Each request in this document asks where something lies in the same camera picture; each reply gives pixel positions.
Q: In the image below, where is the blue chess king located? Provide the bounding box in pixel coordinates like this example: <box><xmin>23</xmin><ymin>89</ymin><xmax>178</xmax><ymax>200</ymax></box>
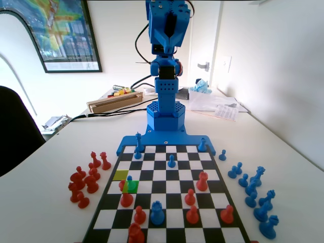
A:
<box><xmin>135</xmin><ymin>131</ymin><xmax>145</xmax><ymax>152</ymax></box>

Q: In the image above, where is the black chair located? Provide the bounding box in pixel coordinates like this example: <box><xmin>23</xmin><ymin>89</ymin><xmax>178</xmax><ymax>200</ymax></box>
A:
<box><xmin>0</xmin><ymin>85</ymin><xmax>47</xmax><ymax>178</ymax></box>

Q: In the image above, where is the blue base mounting plate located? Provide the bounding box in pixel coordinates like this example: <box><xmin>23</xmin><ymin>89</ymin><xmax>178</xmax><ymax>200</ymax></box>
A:
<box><xmin>116</xmin><ymin>130</ymin><xmax>217</xmax><ymax>156</ymax></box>

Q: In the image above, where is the white door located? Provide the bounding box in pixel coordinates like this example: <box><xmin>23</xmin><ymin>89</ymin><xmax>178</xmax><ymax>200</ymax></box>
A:
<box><xmin>187</xmin><ymin>0</ymin><xmax>223</xmax><ymax>88</ymax></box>

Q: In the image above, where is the red chess knight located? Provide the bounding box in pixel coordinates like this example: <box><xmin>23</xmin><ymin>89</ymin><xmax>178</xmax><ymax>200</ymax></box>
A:
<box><xmin>69</xmin><ymin>172</ymin><xmax>86</xmax><ymax>190</ymax></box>

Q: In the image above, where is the red chess bishop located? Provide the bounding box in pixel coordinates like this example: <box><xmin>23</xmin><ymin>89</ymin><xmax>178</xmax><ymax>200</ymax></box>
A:
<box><xmin>90</xmin><ymin>151</ymin><xmax>102</xmax><ymax>169</ymax></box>

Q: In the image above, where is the white wall switch plate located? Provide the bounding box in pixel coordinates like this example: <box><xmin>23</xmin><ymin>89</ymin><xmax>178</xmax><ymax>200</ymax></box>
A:
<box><xmin>222</xmin><ymin>55</ymin><xmax>232</xmax><ymax>73</ymax></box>

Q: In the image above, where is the blue chess queen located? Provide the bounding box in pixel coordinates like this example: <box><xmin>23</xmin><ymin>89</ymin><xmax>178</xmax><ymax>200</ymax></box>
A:
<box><xmin>250</xmin><ymin>166</ymin><xmax>266</xmax><ymax>187</ymax></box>

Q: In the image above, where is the blue plush toy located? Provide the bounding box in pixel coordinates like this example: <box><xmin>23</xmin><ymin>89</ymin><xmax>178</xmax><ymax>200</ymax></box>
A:
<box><xmin>190</xmin><ymin>78</ymin><xmax>213</xmax><ymax>94</ymax></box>

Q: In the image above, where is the black white chessboard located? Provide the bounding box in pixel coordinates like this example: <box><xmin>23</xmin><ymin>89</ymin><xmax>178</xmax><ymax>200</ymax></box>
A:
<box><xmin>80</xmin><ymin>144</ymin><xmax>251</xmax><ymax>243</ymax></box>

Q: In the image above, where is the silver foil packaging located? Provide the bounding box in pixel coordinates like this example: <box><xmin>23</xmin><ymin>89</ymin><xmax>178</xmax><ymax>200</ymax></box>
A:
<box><xmin>42</xmin><ymin>114</ymin><xmax>73</xmax><ymax>132</ymax></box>

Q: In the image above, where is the printed paper sheet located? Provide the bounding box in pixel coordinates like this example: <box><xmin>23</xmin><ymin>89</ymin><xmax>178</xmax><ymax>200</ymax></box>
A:
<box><xmin>214</xmin><ymin>103</ymin><xmax>240</xmax><ymax>122</ymax></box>

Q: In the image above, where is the black table cable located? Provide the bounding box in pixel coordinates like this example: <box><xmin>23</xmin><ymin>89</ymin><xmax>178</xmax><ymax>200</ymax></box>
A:
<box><xmin>67</xmin><ymin>100</ymin><xmax>149</xmax><ymax>122</ymax></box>

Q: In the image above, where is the brown cardboard box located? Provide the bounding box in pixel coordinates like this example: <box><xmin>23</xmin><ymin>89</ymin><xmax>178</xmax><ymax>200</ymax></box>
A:
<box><xmin>86</xmin><ymin>91</ymin><xmax>144</xmax><ymax>114</ymax></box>

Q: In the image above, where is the blue chess rook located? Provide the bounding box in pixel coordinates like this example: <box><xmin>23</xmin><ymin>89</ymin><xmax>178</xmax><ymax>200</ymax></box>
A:
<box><xmin>149</xmin><ymin>200</ymin><xmax>166</xmax><ymax>226</ymax></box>

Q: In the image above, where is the blue wrist camera box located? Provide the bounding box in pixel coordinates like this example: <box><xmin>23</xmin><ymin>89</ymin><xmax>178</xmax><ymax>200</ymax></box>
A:
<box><xmin>151</xmin><ymin>42</ymin><xmax>178</xmax><ymax>56</ymax></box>

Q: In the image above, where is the thick black camera cable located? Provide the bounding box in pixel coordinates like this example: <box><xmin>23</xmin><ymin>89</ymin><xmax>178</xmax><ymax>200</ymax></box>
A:
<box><xmin>134</xmin><ymin>24</ymin><xmax>152</xmax><ymax>64</ymax></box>

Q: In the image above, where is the black framed poster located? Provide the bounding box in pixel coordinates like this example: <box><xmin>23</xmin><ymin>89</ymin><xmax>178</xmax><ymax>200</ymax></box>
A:
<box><xmin>0</xmin><ymin>0</ymin><xmax>103</xmax><ymax>74</ymax></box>

